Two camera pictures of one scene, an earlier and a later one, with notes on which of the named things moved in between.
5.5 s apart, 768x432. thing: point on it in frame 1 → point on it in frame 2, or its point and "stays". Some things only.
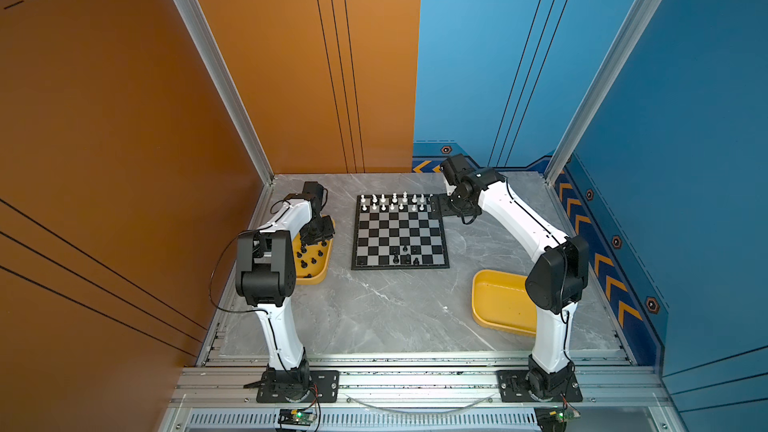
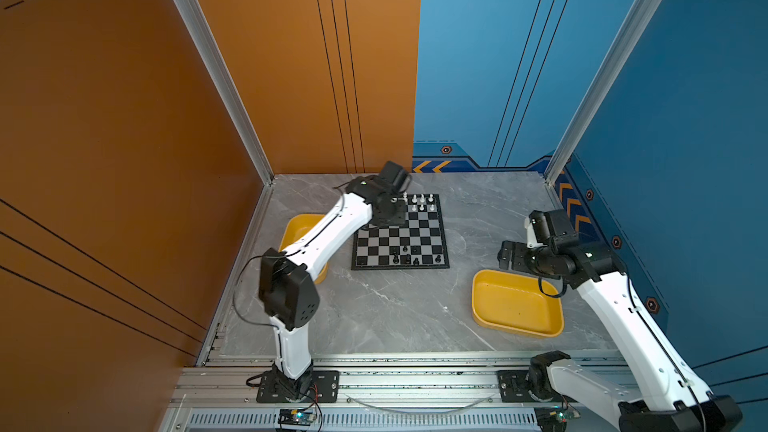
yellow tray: [500, 301] stays
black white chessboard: [397, 232] stays
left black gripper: [328, 233] → [399, 218]
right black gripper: [442, 209] → [515, 261]
